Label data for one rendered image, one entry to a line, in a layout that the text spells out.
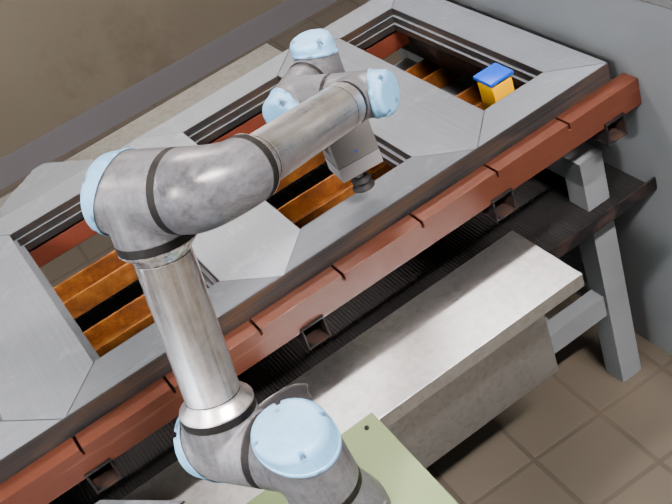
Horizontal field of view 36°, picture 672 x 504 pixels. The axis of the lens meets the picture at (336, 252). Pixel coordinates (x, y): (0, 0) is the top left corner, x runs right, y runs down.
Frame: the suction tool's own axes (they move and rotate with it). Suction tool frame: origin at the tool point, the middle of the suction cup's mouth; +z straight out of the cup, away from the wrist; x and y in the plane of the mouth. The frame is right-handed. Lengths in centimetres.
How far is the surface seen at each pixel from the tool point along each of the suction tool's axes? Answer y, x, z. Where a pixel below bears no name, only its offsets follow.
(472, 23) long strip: -48, -40, 4
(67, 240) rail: 54, -55, 12
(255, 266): 24.6, 0.4, 3.7
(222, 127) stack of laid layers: 11, -58, 7
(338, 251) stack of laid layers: 10.3, 5.6, 6.1
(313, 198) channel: 2.3, -33.8, 20.2
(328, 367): 22.0, 13.7, 22.2
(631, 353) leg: -49, -1, 83
